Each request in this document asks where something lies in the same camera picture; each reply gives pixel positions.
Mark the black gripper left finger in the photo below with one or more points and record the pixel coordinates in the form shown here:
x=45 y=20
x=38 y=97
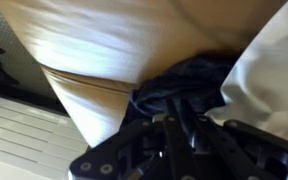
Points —
x=134 y=143

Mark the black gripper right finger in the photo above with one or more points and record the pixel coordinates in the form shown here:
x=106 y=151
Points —
x=244 y=150

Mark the beige khaki pants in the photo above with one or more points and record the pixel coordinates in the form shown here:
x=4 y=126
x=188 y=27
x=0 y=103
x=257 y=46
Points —
x=270 y=76

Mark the brown leather sofa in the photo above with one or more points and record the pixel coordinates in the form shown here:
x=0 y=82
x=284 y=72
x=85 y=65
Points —
x=100 y=40

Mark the dark navy garment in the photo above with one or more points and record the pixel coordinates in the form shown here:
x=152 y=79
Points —
x=184 y=83

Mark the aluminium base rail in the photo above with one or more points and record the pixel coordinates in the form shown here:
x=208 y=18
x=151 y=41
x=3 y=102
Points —
x=24 y=133

